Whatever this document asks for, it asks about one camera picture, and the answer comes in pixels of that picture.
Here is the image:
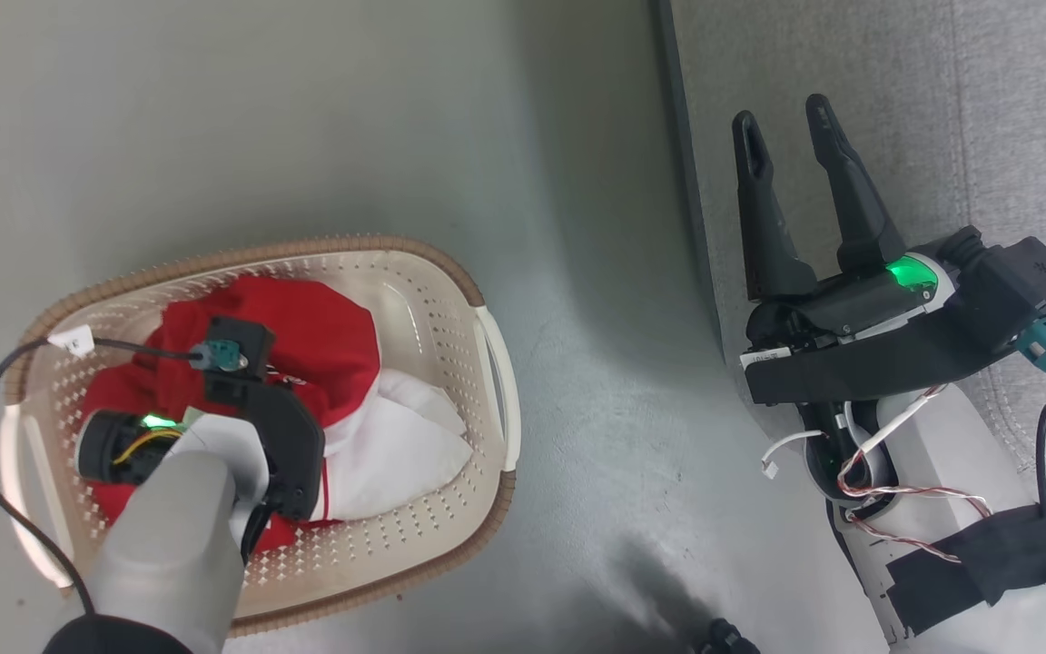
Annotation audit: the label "thin white loose wire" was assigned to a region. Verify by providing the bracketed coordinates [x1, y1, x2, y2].
[759, 429, 825, 480]

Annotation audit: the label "teal left cable connector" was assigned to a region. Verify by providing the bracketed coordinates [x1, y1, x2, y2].
[189, 340, 251, 374]

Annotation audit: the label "black tape patch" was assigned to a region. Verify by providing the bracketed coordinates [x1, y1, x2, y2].
[886, 502, 1046, 637]

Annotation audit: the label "red jersey with navy letters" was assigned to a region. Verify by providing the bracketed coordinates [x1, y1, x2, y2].
[81, 274, 384, 555]

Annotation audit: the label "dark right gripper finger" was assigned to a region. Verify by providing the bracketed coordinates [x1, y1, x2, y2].
[804, 93, 908, 274]
[731, 110, 819, 303]

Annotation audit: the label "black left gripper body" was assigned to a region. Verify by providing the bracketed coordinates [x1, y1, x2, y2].
[203, 372, 327, 560]

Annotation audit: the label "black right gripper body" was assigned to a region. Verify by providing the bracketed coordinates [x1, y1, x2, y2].
[744, 253, 960, 369]

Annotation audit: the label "cream plastic laundry basket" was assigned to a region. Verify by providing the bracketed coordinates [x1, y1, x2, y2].
[0, 234, 521, 637]

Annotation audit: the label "red white twisted wires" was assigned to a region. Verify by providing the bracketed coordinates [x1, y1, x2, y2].
[835, 385, 994, 566]

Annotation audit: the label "grey fabric sofa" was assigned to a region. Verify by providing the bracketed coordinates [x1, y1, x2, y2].
[652, 0, 1046, 510]

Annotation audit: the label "white left cable tag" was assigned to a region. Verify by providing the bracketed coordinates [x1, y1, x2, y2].
[47, 324, 96, 358]

